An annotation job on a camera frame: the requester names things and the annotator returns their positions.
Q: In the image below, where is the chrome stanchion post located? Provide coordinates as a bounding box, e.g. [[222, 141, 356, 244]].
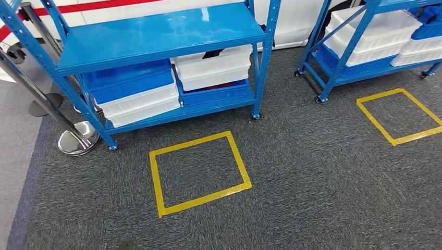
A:
[[19, 2, 104, 116]]

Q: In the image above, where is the short red barrier belt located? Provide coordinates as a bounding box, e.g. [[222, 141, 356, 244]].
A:
[[0, 23, 13, 43]]

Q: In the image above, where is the blue steel shelf rack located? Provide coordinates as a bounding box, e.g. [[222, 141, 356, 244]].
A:
[[0, 0, 282, 152]]

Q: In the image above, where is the blue wheeled cart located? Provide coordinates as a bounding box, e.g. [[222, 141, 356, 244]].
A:
[[294, 0, 442, 104]]

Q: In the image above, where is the chrome stanchion with round base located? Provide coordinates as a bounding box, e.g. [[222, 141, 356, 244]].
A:
[[0, 48, 102, 157]]

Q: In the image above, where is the black pole stand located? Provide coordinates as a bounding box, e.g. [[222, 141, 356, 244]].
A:
[[27, 92, 65, 118]]

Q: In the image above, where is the long red barrier belt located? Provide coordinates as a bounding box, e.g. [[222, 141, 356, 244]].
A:
[[32, 0, 163, 17]]

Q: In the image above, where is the red object in bin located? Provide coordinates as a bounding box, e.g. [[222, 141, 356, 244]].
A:
[[203, 82, 237, 91]]

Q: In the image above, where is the white plastic bin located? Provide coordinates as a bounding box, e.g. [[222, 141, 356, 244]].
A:
[[323, 28, 411, 68], [96, 70, 181, 120], [179, 65, 251, 93], [400, 35, 442, 56], [326, 6, 423, 55], [390, 49, 442, 68], [105, 99, 182, 129], [171, 45, 253, 82]]

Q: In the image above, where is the white car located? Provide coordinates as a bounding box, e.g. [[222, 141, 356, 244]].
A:
[[0, 0, 363, 83]]

